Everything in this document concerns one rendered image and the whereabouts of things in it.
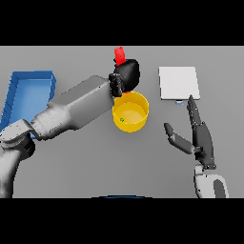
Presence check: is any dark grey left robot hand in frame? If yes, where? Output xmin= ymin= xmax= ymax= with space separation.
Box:
xmin=108 ymin=58 xmax=141 ymax=98

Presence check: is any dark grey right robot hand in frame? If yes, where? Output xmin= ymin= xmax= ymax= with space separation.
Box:
xmin=163 ymin=94 xmax=217 ymax=171

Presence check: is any red beaker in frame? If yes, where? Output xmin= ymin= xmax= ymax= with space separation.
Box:
xmin=113 ymin=46 xmax=127 ymax=67

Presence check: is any yellow bowl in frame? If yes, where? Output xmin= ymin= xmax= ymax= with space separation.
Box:
xmin=112 ymin=91 xmax=150 ymax=133

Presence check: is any pale square measuring scale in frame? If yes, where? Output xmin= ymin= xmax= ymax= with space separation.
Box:
xmin=158 ymin=66 xmax=201 ymax=106

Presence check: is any blue tray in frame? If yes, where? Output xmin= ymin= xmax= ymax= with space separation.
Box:
xmin=0 ymin=70 xmax=57 ymax=140

